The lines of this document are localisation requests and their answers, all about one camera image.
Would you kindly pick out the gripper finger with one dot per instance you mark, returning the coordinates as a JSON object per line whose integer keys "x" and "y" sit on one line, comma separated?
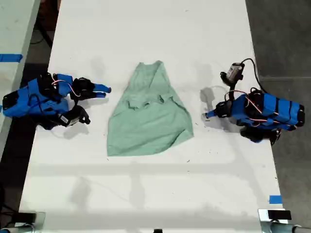
{"x": 211, "y": 116}
{"x": 102, "y": 88}
{"x": 213, "y": 111}
{"x": 99, "y": 94}

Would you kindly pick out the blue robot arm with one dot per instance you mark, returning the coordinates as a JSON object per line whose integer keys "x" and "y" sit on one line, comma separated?
{"x": 48, "y": 104}
{"x": 279, "y": 109}

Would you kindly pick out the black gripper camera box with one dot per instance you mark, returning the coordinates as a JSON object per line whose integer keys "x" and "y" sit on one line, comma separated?
{"x": 73, "y": 116}
{"x": 233, "y": 71}

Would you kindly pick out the pale green T-shirt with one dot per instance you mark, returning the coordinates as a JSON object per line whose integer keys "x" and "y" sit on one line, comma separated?
{"x": 148, "y": 121}

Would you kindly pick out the black camera stalk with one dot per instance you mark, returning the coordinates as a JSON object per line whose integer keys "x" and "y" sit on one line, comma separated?
{"x": 232, "y": 91}

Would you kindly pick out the grey metal pipe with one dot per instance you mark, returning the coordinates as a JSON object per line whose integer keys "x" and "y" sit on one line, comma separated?
{"x": 281, "y": 228}
{"x": 17, "y": 229}

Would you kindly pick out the long blue tape strip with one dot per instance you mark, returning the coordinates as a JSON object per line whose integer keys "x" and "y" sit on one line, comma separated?
{"x": 11, "y": 57}

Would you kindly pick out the small black box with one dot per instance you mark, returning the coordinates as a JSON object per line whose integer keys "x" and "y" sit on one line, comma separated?
{"x": 279, "y": 215}
{"x": 26, "y": 217}

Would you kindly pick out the short blue tape strip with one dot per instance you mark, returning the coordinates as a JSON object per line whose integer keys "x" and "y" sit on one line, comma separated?
{"x": 275, "y": 199}

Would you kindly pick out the white side table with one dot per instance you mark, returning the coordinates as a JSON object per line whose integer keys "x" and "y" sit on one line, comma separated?
{"x": 14, "y": 24}

